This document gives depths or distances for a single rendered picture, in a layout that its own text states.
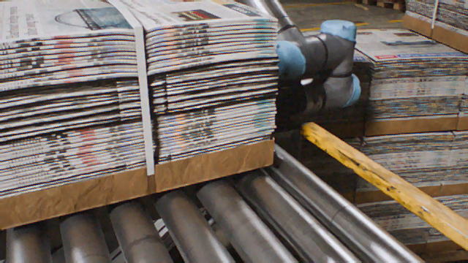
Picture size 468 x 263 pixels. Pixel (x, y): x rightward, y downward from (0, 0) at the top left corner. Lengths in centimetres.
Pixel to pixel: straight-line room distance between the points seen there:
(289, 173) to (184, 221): 19
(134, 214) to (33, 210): 12
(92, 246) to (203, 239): 13
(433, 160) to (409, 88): 26
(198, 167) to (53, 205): 19
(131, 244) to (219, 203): 13
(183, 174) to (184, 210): 5
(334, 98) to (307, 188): 35
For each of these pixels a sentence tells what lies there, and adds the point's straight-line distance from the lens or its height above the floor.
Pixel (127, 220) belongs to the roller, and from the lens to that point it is 56.
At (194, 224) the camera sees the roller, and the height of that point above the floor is 80.
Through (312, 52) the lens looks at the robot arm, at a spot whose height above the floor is 92.
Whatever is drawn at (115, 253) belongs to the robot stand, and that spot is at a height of 23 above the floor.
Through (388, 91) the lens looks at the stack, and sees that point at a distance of 124.
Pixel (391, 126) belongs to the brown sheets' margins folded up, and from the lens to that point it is 128.
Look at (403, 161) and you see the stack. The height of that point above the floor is 52.
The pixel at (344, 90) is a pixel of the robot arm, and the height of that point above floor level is 82.
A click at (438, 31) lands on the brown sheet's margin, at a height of 86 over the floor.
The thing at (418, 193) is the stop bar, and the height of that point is 82.
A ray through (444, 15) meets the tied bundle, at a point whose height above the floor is 91.
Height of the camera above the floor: 113
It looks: 25 degrees down
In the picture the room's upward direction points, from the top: straight up
